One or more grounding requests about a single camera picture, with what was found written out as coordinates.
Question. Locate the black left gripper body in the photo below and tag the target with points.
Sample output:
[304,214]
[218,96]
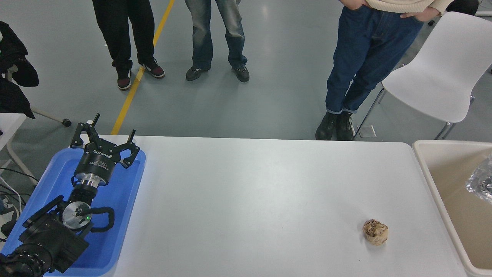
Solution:
[98,161]

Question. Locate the silver foil plate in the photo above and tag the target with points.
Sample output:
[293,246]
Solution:
[482,181]

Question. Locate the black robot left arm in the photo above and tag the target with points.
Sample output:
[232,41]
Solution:
[54,238]

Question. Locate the person's right hand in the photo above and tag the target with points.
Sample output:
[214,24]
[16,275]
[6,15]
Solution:
[353,4]

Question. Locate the person's left hand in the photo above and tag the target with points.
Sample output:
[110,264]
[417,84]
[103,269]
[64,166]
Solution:
[421,14]

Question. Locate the office chair leg with caster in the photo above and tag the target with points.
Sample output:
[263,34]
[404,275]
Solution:
[50,116]

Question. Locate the blue plastic tray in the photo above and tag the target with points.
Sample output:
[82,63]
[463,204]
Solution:
[123,200]

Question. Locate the black jacket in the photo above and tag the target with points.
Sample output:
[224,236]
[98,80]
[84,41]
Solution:
[15,96]

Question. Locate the person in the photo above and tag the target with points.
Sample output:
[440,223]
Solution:
[200,30]
[123,38]
[361,50]

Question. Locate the crumpled tan paper ball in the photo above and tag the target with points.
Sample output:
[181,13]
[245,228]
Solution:
[375,232]

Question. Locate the white plastic chair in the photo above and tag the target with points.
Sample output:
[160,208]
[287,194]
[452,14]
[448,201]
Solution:
[442,77]

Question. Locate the large pale plastic bin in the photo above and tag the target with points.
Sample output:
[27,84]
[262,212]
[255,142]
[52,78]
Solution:
[453,184]

